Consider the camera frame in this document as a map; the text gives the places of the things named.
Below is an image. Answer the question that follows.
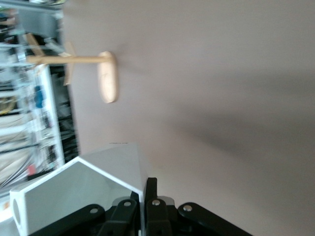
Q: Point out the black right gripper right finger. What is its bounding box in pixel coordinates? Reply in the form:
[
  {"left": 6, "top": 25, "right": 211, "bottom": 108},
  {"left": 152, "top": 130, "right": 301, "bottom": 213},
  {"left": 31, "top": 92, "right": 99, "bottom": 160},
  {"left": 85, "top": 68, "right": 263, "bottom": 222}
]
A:
[{"left": 144, "top": 177, "right": 252, "bottom": 236}]

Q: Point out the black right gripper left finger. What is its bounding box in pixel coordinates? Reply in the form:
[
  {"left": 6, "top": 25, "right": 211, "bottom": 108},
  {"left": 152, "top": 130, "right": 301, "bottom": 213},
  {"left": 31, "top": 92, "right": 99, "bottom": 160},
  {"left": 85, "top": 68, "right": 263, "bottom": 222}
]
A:
[{"left": 31, "top": 191, "right": 143, "bottom": 236}]

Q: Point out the wooden cup rack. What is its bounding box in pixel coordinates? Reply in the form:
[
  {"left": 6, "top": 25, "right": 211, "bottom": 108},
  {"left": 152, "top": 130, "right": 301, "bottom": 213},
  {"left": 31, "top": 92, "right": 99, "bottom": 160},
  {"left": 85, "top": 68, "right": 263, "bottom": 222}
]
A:
[{"left": 26, "top": 33, "right": 121, "bottom": 104}]

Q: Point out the blue object on shelf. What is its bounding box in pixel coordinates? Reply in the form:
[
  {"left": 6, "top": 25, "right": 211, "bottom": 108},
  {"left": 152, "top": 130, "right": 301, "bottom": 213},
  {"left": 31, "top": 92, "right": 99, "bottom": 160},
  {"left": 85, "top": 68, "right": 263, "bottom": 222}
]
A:
[{"left": 33, "top": 85, "right": 48, "bottom": 108}]

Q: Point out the grey panel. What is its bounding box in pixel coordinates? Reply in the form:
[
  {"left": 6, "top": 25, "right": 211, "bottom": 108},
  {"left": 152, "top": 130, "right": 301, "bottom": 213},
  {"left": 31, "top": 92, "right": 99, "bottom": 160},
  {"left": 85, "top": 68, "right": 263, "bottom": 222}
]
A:
[{"left": 17, "top": 8, "right": 63, "bottom": 38}]

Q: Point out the white shelf frame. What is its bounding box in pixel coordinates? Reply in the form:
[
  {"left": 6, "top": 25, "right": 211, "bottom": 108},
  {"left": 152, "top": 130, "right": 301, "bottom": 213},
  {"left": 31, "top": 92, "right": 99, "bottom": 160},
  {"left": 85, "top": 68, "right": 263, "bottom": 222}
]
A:
[{"left": 29, "top": 65, "right": 66, "bottom": 170}]

